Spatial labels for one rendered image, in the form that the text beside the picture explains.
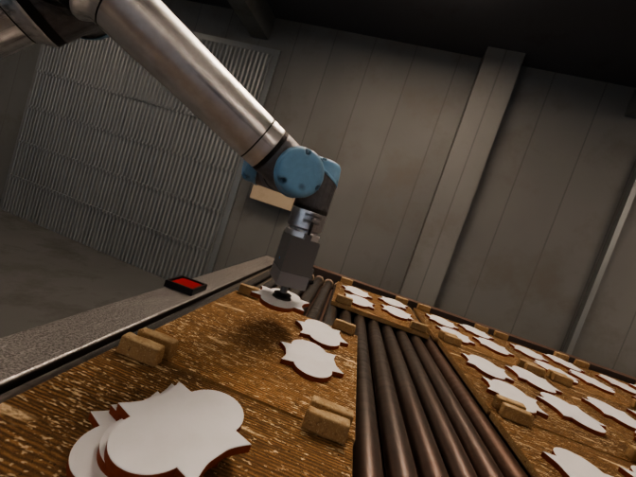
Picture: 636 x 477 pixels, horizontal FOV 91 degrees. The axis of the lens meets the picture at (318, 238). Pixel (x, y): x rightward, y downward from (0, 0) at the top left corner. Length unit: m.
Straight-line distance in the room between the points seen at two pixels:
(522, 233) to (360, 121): 1.80
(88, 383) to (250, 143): 0.35
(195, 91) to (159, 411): 0.37
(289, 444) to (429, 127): 3.05
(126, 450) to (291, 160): 0.36
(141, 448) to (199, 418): 0.06
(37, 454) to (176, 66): 0.41
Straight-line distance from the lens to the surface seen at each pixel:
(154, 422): 0.37
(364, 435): 0.54
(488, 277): 3.21
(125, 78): 4.61
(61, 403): 0.44
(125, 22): 0.48
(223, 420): 0.39
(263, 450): 0.42
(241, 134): 0.46
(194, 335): 0.60
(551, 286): 3.38
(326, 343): 0.71
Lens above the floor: 1.20
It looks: 4 degrees down
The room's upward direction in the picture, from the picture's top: 18 degrees clockwise
